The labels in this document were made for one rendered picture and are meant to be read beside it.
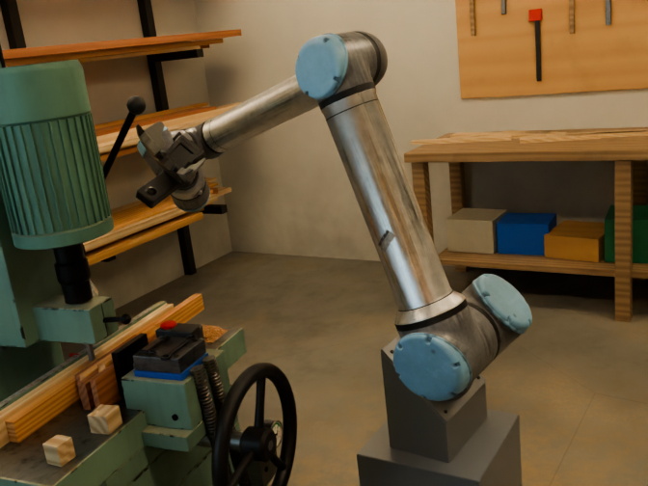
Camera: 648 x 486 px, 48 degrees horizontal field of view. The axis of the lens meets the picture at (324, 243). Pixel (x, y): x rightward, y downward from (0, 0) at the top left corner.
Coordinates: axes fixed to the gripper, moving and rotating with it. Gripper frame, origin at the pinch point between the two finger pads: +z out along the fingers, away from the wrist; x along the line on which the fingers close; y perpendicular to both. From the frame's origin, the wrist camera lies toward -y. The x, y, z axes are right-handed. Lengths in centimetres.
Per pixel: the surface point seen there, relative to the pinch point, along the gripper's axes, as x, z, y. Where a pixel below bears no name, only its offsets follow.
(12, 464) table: 24, 16, -57
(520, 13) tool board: 10, -210, 220
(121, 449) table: 35, 10, -46
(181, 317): 20.2, -28.0, -22.1
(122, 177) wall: -122, -299, 22
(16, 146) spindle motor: -9.4, 23.2, -19.1
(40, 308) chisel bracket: 4.9, 1.0, -38.0
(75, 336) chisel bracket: 13.6, 1.4, -37.5
